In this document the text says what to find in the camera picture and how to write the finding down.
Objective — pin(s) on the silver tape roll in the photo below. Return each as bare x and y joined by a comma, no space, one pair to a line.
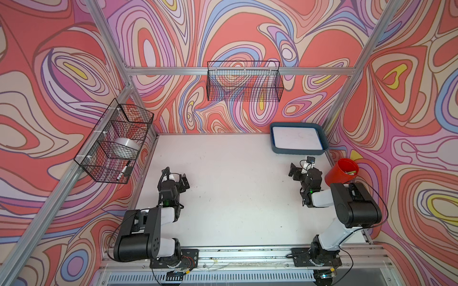
125,146

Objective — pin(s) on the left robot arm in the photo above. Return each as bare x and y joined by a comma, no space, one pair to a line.
139,235

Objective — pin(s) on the teal plastic storage box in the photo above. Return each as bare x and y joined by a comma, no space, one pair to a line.
321,133

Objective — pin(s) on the left black wire basket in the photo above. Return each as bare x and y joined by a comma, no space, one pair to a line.
119,137

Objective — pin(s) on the red plastic cup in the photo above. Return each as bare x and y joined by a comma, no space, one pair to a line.
337,172

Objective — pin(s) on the blue whiteboard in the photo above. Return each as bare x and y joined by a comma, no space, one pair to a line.
295,138

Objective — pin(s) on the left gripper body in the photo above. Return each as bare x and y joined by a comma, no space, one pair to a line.
179,189

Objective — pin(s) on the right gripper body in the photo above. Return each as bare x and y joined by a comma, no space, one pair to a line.
298,176

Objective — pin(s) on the marker in left basket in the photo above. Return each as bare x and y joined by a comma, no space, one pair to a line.
122,173

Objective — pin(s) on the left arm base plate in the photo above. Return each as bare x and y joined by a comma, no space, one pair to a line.
187,259

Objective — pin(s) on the green circuit board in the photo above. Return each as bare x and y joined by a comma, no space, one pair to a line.
175,276

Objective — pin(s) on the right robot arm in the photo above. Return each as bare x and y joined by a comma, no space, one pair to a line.
355,210

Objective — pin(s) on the back black wire basket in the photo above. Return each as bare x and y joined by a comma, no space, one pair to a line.
244,81

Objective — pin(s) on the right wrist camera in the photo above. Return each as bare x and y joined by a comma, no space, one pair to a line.
307,164

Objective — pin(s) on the black wire basket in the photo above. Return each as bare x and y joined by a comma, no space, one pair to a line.
244,81
119,137

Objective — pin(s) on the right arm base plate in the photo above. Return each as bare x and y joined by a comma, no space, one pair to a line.
306,257

